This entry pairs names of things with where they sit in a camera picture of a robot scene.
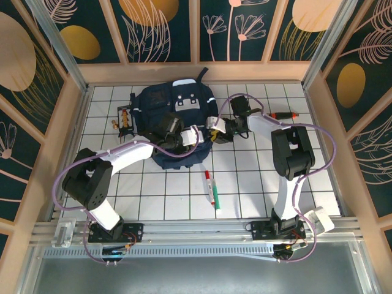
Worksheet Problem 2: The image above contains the navy blue backpack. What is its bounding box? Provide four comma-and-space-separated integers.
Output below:
129, 67, 219, 170

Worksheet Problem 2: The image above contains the grey metal panel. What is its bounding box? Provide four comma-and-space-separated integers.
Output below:
18, 241, 377, 294

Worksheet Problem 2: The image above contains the white plastic hollow bracket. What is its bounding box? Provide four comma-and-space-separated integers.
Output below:
303, 206, 335, 236

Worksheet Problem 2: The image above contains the black framed orange figurine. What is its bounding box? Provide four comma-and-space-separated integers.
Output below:
118, 105, 135, 137

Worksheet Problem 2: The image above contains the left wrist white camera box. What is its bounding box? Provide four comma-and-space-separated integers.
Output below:
179, 124, 205, 146

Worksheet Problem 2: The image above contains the aluminium frame post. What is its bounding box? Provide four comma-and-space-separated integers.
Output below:
26, 0, 90, 92
301, 0, 360, 90

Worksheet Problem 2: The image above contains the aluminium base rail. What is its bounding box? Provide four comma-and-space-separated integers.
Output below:
30, 216, 362, 246

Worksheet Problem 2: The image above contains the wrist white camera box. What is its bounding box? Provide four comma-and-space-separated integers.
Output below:
179, 124, 205, 146
206, 116, 228, 135

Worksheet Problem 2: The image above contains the grey slotted cable duct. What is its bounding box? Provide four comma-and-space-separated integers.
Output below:
42, 243, 278, 261

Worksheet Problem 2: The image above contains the red black screwdriver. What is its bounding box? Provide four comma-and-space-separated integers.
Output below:
269, 111, 299, 121

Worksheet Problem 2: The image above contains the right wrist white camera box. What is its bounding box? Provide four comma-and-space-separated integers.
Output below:
206, 116, 228, 135

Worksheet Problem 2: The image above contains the green marker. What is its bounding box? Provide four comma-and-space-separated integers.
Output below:
212, 180, 222, 212

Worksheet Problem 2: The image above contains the small electronics board with wires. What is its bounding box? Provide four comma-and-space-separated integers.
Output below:
100, 244, 131, 265
273, 241, 307, 263

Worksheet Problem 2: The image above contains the red capped white marker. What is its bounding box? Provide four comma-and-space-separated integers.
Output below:
204, 170, 214, 205

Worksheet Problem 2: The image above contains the white plastic clamp bracket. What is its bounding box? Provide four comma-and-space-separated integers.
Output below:
51, 217, 77, 248

